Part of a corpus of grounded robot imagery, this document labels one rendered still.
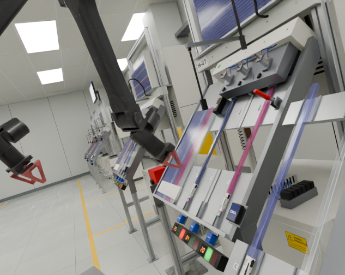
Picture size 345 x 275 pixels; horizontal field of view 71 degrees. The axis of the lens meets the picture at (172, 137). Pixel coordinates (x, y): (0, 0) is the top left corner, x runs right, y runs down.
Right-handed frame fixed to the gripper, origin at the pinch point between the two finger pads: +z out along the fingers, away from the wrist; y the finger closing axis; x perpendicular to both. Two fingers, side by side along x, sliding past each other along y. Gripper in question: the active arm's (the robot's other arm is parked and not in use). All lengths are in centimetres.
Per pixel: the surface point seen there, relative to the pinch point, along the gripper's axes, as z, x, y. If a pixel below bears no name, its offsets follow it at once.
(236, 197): 15.3, -0.2, -14.9
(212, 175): 14.6, -5.6, 2.6
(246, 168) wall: 187, -106, 224
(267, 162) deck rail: 14.0, -12.8, -21.5
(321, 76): 25, -62, -11
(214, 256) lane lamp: 18.8, 17.8, -14.7
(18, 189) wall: -74, 215, 861
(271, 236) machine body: 52, -1, 2
